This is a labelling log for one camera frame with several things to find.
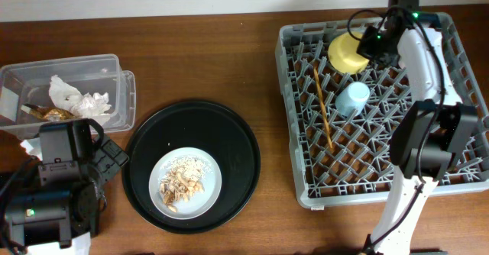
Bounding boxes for yellow bowl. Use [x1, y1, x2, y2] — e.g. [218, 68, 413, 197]
[328, 32, 370, 75]

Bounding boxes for gold foil wrapper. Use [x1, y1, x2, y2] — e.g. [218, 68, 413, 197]
[21, 104, 76, 121]

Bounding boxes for white tissue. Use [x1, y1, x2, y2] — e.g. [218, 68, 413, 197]
[48, 75, 112, 125]

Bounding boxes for light blue cup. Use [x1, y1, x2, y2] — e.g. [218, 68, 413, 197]
[335, 82, 370, 118]

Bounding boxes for wooden chopstick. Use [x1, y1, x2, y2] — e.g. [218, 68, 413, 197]
[313, 66, 333, 151]

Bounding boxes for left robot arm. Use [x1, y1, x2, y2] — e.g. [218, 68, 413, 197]
[1, 118, 129, 254]

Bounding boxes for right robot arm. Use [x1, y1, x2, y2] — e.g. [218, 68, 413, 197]
[356, 0, 478, 254]

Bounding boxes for clear plastic waste bin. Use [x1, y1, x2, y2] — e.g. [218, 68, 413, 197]
[1, 54, 136, 140]

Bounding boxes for grey plastic dishwasher rack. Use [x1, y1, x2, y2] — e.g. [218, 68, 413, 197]
[274, 11, 489, 210]

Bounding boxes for food scraps on plate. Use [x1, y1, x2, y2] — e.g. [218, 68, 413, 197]
[159, 156, 212, 213]

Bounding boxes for white plate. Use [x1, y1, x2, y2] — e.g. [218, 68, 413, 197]
[148, 147, 222, 220]

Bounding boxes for black round tray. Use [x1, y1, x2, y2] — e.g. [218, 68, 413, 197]
[122, 100, 261, 234]

